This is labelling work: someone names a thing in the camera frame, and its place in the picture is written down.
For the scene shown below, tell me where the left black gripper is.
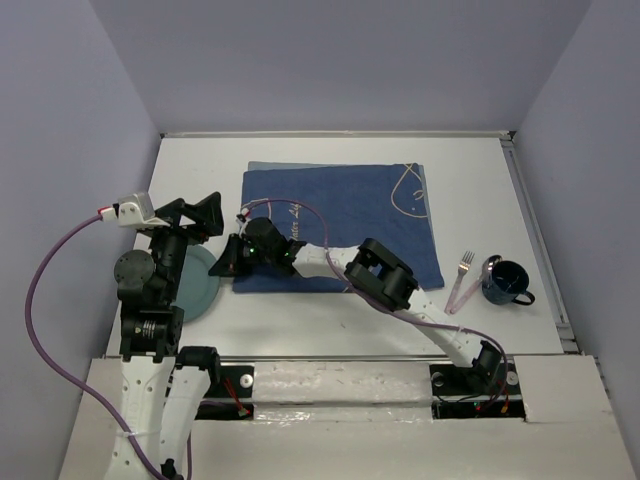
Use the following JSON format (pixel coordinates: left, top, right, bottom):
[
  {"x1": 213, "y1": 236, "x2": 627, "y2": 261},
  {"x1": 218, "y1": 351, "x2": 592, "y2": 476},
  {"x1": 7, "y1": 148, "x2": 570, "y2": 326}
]
[{"x1": 146, "y1": 190, "x2": 224, "y2": 300}]

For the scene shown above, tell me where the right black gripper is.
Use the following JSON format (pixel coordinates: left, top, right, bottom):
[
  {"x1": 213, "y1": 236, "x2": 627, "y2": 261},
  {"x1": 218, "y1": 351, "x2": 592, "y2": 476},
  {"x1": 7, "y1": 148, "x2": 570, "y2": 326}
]
[{"x1": 208, "y1": 233, "x2": 274, "y2": 277}]

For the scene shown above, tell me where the teal ceramic plate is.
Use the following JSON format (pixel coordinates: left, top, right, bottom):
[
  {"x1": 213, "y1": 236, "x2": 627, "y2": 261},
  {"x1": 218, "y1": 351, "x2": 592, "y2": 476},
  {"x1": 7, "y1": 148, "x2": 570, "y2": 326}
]
[{"x1": 174, "y1": 246, "x2": 220, "y2": 323}]

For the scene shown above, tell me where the blue embroidered cloth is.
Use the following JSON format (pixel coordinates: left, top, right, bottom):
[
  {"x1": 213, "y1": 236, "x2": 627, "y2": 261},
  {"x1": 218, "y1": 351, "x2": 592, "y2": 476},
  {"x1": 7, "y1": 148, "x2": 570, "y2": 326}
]
[{"x1": 241, "y1": 163, "x2": 444, "y2": 290}]

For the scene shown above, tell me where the dark blue mug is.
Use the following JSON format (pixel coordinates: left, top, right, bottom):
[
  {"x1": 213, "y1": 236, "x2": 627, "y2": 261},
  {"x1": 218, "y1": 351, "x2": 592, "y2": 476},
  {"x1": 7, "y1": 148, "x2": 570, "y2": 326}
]
[{"x1": 481, "y1": 260, "x2": 536, "y2": 306}]

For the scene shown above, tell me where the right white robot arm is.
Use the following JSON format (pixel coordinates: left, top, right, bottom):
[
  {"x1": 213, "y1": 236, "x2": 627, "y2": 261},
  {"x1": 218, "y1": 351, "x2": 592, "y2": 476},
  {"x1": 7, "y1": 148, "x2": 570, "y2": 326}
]
[{"x1": 209, "y1": 217, "x2": 508, "y2": 397}]

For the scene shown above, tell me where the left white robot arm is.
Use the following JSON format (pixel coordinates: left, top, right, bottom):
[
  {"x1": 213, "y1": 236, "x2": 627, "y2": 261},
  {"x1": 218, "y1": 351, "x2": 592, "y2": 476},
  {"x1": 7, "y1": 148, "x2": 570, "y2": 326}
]
[{"x1": 100, "y1": 192, "x2": 224, "y2": 479}]

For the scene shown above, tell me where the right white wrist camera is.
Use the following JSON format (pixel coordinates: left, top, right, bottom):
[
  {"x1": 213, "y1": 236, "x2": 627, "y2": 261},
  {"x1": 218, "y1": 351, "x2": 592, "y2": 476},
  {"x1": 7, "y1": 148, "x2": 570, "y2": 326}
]
[{"x1": 236, "y1": 209, "x2": 251, "y2": 236}]

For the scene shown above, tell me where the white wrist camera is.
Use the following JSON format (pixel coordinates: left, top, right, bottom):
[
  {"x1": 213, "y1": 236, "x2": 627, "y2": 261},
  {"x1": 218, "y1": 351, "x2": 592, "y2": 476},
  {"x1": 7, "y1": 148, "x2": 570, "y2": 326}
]
[
  {"x1": 98, "y1": 192, "x2": 162, "y2": 229},
  {"x1": 236, "y1": 209, "x2": 251, "y2": 236}
]

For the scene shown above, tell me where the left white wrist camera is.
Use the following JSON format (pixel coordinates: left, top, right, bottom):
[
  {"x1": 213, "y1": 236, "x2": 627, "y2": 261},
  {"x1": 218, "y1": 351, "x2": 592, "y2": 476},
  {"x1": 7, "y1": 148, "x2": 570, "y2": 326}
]
[{"x1": 98, "y1": 192, "x2": 162, "y2": 229}]

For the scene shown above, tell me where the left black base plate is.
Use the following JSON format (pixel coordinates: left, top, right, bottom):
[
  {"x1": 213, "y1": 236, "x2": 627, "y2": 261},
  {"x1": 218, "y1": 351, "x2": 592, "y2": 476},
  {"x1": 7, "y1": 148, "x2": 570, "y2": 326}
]
[{"x1": 196, "y1": 364, "x2": 255, "y2": 421}]

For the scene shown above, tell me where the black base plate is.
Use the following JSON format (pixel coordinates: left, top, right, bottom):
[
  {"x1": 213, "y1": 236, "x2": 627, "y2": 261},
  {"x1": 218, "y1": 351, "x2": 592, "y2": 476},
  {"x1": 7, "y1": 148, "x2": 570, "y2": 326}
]
[
  {"x1": 429, "y1": 363, "x2": 526, "y2": 420},
  {"x1": 196, "y1": 364, "x2": 255, "y2": 421}
]

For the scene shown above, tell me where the pink handled fork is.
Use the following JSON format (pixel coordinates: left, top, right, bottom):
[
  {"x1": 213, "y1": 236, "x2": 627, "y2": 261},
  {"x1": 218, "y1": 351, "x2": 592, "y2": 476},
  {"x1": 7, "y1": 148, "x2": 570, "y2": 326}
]
[{"x1": 445, "y1": 251, "x2": 475, "y2": 314}]

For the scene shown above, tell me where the pink handled spoon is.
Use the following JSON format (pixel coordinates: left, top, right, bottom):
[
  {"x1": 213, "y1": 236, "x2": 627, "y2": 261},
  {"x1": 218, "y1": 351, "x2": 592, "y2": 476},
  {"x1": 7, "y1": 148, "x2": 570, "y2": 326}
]
[{"x1": 447, "y1": 255, "x2": 503, "y2": 315}]

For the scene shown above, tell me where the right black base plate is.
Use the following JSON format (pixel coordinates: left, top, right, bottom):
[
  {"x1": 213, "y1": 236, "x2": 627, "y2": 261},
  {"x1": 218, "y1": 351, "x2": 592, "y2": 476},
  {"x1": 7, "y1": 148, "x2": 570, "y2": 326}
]
[{"x1": 429, "y1": 363, "x2": 526, "y2": 420}]

